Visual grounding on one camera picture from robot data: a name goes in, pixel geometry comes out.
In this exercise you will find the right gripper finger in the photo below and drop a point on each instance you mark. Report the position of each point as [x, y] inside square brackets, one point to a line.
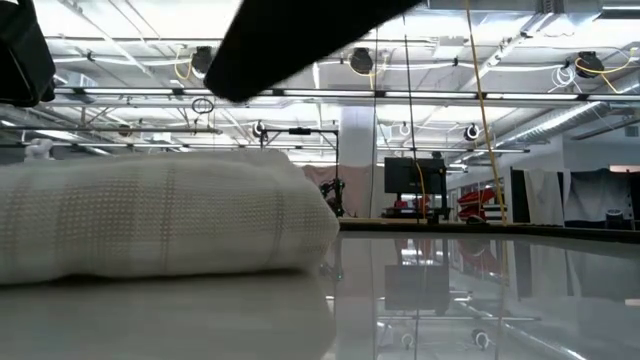
[290, 40]

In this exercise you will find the white beige checked towel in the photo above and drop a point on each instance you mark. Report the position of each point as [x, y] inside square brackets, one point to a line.
[150, 220]

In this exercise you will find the small black robot arm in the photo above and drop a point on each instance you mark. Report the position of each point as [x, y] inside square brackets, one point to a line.
[332, 192]

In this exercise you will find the long light bar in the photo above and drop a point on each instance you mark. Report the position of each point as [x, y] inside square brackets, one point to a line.
[350, 93]

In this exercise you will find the white robot figure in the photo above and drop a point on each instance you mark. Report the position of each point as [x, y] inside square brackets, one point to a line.
[39, 149]

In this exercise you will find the beige curtain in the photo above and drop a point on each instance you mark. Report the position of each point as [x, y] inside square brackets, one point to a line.
[357, 190]

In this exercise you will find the black monitor on stand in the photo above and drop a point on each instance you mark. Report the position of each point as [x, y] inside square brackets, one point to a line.
[415, 175]

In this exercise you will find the red folded stand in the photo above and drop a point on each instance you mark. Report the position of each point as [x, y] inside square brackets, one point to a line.
[477, 200]

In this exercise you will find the black partition panel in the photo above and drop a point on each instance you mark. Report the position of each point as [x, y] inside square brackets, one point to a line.
[517, 200]

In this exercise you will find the grey white hanging cloth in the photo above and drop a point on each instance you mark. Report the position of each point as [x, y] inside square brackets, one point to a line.
[597, 197]

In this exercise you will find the small dark bin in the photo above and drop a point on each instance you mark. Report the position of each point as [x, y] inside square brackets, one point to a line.
[614, 219]

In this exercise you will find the silver air duct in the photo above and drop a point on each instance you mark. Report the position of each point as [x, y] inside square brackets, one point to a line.
[75, 80]
[565, 117]

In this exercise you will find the black frame rig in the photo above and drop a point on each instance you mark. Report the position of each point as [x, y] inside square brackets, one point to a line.
[300, 131]

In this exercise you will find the black table frame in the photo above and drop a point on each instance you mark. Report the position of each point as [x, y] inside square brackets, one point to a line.
[500, 231]

